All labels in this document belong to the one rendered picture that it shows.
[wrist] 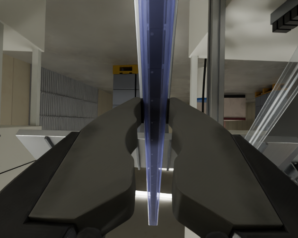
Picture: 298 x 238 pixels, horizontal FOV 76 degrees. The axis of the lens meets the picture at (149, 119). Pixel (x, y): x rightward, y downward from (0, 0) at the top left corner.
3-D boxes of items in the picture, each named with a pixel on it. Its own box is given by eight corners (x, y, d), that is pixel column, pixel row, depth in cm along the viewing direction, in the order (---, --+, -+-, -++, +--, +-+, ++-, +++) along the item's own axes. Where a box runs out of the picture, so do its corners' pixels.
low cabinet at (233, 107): (188, 102, 885) (188, 120, 884) (189, 94, 658) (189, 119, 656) (230, 102, 849) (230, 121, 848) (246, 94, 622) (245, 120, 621)
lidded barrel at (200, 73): (192, 73, 375) (192, 102, 374) (191, 66, 330) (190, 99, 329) (217, 72, 363) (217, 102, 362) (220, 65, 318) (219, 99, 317)
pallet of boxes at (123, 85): (167, 80, 441) (166, 133, 439) (132, 80, 456) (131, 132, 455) (159, 63, 316) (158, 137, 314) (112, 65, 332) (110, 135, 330)
